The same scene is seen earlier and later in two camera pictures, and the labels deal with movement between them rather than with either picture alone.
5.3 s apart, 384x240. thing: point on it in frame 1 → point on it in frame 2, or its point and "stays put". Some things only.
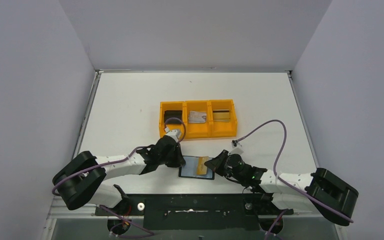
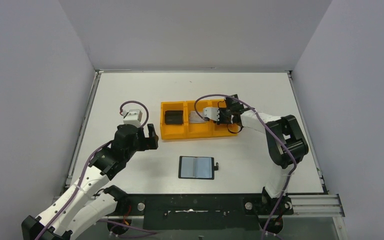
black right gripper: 216,163 → 221,109
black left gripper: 174,155 → 144,139
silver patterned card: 197,117 stays put
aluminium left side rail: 87,110 stays put
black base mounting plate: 195,211 stays put
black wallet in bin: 169,114 stays put
